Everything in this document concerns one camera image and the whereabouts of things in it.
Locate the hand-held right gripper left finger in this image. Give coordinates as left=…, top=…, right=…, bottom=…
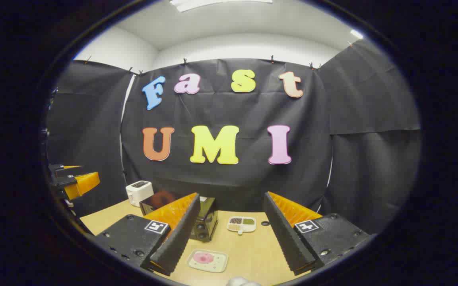
left=93, top=193, right=201, bottom=276

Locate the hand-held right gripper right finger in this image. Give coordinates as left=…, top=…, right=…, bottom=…
left=263, top=191, right=370, bottom=276

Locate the round red food slice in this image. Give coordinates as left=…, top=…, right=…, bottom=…
left=193, top=253, right=215, bottom=265

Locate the black electric oven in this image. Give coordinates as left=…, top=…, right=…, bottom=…
left=140, top=191, right=219, bottom=243

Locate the white square plate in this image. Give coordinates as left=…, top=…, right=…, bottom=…
left=186, top=249, right=229, bottom=273

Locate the white divided dish of grains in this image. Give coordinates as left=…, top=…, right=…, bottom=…
left=227, top=216, right=257, bottom=236

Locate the white toaster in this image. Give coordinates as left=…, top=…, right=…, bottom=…
left=126, top=180, right=154, bottom=207

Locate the long ceiling light panel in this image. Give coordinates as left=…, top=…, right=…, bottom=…
left=169, top=0, right=273, bottom=13

